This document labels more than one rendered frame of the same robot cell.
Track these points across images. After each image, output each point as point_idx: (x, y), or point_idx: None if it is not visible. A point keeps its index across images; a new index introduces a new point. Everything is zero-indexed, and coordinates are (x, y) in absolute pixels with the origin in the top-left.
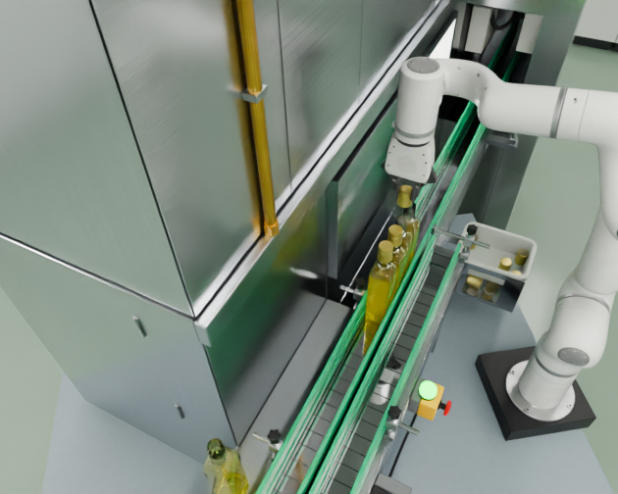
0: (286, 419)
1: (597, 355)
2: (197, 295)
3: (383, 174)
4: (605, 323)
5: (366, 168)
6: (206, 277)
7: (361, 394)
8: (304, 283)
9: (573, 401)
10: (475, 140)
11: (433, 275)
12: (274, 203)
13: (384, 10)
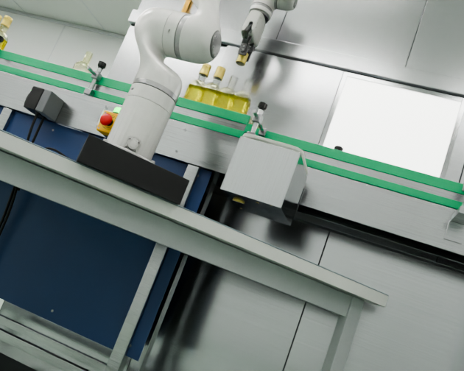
0: None
1: (142, 12)
2: (143, 4)
3: (281, 110)
4: (171, 10)
5: (258, 73)
6: (149, 3)
7: None
8: (180, 93)
9: (110, 143)
10: (403, 169)
11: None
12: (185, 3)
13: (319, 9)
